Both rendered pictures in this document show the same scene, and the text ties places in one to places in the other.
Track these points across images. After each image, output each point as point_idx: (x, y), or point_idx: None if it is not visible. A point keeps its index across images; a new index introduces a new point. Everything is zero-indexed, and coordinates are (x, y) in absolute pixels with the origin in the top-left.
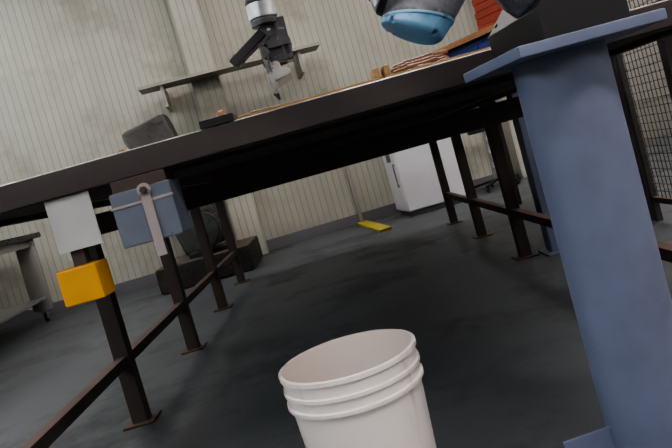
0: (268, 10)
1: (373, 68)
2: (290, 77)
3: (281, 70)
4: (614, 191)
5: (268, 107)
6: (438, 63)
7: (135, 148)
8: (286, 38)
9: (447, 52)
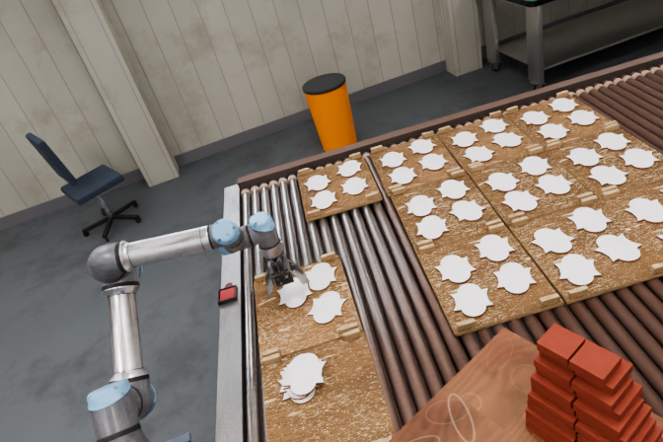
0: (262, 255)
1: (261, 352)
2: (303, 283)
3: (269, 288)
4: None
5: (278, 292)
6: (216, 407)
7: (221, 268)
8: (270, 276)
9: (299, 396)
